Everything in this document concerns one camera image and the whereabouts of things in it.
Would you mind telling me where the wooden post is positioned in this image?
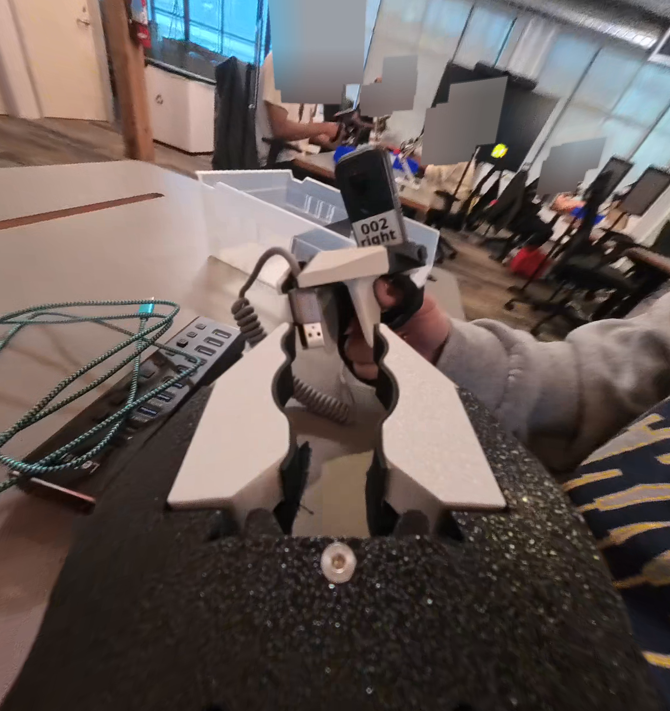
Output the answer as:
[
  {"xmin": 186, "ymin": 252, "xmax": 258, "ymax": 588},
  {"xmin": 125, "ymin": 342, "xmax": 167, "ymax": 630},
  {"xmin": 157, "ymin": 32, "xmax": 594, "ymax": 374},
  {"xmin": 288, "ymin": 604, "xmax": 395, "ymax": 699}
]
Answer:
[{"xmin": 99, "ymin": 0, "xmax": 156, "ymax": 163}]

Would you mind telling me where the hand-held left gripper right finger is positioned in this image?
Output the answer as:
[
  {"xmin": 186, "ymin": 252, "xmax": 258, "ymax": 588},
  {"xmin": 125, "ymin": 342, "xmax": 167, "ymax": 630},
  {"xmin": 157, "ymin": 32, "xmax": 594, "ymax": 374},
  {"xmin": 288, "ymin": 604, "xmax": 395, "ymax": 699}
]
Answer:
[{"xmin": 365, "ymin": 323, "xmax": 507, "ymax": 537}]

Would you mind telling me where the person's right hand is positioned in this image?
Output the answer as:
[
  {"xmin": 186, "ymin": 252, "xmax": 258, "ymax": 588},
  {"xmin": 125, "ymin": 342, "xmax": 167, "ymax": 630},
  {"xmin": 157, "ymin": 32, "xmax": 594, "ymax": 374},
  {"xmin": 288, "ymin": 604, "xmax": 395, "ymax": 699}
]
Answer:
[{"xmin": 343, "ymin": 277, "xmax": 455, "ymax": 384}]

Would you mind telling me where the black monitor with yellow sticker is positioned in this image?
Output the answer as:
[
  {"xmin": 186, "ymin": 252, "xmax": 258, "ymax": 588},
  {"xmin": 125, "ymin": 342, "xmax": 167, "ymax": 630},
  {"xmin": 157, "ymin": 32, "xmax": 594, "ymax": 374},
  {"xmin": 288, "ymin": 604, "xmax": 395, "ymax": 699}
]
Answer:
[{"xmin": 475, "ymin": 141, "xmax": 528, "ymax": 173}]

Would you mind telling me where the small clear plastic container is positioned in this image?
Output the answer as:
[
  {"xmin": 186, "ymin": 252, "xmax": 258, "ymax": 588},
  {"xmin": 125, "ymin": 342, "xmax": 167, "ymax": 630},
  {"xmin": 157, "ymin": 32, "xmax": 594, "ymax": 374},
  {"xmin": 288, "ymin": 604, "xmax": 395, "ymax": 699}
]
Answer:
[{"xmin": 289, "ymin": 230, "xmax": 358, "ymax": 264}]

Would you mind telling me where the red fire extinguisher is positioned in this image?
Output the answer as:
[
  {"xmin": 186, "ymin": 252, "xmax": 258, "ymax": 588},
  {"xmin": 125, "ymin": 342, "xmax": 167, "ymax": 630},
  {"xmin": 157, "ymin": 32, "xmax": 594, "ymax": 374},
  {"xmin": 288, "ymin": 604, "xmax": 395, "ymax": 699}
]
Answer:
[{"xmin": 128, "ymin": 0, "xmax": 150, "ymax": 51}]

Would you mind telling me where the red bag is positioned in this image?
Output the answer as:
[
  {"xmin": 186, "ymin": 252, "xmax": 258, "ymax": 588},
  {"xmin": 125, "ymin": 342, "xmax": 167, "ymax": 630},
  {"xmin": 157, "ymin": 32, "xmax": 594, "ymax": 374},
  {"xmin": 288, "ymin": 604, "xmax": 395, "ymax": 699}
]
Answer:
[{"xmin": 510, "ymin": 247, "xmax": 548, "ymax": 277}]

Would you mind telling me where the wooden work table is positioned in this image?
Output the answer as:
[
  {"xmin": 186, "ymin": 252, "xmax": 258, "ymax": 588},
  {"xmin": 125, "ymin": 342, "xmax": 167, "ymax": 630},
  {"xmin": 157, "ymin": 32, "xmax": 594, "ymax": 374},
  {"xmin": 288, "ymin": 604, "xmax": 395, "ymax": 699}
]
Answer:
[{"xmin": 293, "ymin": 146, "xmax": 433, "ymax": 214}]

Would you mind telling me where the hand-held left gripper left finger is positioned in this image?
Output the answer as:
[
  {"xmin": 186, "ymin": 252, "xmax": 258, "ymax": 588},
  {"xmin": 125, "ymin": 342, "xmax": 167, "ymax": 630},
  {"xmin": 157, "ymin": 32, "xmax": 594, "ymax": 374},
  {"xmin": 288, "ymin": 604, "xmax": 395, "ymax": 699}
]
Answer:
[{"xmin": 167, "ymin": 322, "xmax": 312, "ymax": 528}]

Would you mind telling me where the white double door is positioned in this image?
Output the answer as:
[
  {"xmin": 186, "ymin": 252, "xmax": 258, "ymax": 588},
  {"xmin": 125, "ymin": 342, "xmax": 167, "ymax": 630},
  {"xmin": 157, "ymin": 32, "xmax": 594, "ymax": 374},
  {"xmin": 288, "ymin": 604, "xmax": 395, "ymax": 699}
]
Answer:
[{"xmin": 4, "ymin": 0, "xmax": 116, "ymax": 122}]

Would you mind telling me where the teal braided usb cable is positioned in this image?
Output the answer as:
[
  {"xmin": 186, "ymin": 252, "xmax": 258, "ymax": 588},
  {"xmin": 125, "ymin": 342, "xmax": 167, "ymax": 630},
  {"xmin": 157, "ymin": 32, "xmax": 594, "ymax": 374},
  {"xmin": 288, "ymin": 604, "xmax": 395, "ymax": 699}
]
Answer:
[{"xmin": 0, "ymin": 299, "xmax": 205, "ymax": 503}]

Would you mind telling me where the black display panel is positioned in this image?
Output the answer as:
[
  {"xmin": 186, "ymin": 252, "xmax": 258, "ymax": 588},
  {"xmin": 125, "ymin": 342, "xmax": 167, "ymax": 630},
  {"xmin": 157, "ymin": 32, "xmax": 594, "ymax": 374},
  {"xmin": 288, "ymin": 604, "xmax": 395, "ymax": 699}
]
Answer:
[
  {"xmin": 596, "ymin": 157, "xmax": 634, "ymax": 196},
  {"xmin": 624, "ymin": 167, "xmax": 670, "ymax": 218}
]

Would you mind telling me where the large clear plastic bin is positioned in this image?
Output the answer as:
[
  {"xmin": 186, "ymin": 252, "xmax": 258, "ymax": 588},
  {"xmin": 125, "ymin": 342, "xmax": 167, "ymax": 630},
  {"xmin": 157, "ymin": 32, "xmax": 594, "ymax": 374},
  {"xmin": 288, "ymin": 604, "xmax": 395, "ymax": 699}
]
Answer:
[{"xmin": 195, "ymin": 169, "xmax": 441, "ymax": 303}]

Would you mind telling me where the dark jacket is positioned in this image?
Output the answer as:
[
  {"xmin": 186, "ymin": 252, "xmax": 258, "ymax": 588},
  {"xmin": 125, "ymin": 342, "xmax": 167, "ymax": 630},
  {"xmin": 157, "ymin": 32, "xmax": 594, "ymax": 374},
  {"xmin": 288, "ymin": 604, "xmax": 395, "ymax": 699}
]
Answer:
[{"xmin": 212, "ymin": 56, "xmax": 261, "ymax": 172}]

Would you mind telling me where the person's right forearm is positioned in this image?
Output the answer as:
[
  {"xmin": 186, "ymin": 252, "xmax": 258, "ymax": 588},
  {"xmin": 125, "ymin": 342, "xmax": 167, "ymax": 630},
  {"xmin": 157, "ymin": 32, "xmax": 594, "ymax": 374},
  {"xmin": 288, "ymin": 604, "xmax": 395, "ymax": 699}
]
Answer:
[{"xmin": 436, "ymin": 286, "xmax": 670, "ymax": 475}]

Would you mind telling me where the white cabinet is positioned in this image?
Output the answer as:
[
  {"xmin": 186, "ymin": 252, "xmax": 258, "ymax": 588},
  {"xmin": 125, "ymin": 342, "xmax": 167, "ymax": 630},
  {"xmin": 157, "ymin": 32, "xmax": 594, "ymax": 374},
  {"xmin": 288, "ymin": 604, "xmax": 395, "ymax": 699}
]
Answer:
[{"xmin": 145, "ymin": 64, "xmax": 216, "ymax": 155}]

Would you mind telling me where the grey usb cable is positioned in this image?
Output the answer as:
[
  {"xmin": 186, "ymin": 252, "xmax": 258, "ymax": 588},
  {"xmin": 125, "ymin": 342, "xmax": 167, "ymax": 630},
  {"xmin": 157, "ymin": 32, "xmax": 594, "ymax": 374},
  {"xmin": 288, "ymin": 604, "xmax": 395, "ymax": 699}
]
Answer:
[{"xmin": 231, "ymin": 247, "xmax": 354, "ymax": 425}]

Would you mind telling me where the black usb hub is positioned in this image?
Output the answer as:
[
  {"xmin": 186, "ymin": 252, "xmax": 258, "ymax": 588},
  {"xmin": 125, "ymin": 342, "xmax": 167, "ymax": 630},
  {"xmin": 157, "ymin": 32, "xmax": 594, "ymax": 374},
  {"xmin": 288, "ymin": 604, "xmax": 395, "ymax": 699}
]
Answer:
[{"xmin": 13, "ymin": 316, "xmax": 248, "ymax": 509}]

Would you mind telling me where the black office chair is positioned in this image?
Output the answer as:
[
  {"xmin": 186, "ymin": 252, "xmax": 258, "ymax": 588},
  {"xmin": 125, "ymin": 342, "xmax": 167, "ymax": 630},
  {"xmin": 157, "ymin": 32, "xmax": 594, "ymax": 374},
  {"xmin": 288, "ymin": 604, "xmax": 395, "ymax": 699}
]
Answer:
[{"xmin": 504, "ymin": 169, "xmax": 655, "ymax": 337}]

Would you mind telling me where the person's navy patterned clothing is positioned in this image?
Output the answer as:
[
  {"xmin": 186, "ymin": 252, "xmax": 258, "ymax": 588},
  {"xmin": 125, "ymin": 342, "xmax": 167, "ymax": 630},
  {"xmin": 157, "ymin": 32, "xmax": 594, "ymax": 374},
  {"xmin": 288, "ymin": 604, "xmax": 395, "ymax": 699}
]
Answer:
[{"xmin": 563, "ymin": 383, "xmax": 670, "ymax": 711}]

